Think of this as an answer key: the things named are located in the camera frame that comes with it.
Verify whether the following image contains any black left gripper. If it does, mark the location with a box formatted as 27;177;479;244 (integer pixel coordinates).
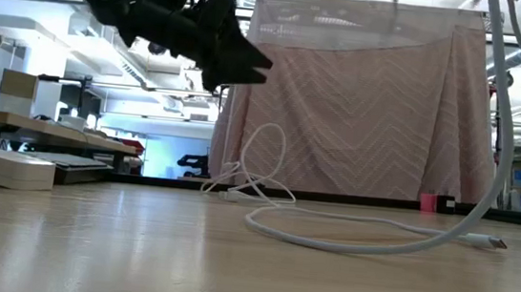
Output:
113;0;280;98

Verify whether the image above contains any white USB cable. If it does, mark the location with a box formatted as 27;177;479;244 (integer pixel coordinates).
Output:
199;157;301;211
240;0;521;272
233;119;304;208

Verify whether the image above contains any pink USB charger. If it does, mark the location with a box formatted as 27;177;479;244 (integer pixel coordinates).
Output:
419;192;439;214

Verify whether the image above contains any black USB charger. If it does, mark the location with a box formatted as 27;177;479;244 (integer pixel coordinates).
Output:
435;194;457;216

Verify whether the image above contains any black wheeled equipment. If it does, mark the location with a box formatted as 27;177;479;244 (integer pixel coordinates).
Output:
174;152;213;181

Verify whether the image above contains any red bin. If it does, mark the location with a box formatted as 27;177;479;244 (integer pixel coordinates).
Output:
117;137;147;156

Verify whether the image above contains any pink chevron cloth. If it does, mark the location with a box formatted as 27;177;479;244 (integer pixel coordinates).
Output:
206;0;511;211

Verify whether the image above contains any wide black power strip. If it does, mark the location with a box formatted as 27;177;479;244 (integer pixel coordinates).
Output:
17;149;115;190

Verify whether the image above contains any wooden side table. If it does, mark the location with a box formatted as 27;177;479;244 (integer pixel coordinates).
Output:
0;110;143;177

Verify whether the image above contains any brown cardboard box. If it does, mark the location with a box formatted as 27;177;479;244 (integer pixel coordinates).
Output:
0;67;40;118

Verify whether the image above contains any black aluminium table frame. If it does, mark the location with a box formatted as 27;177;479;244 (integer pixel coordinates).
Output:
105;170;521;228

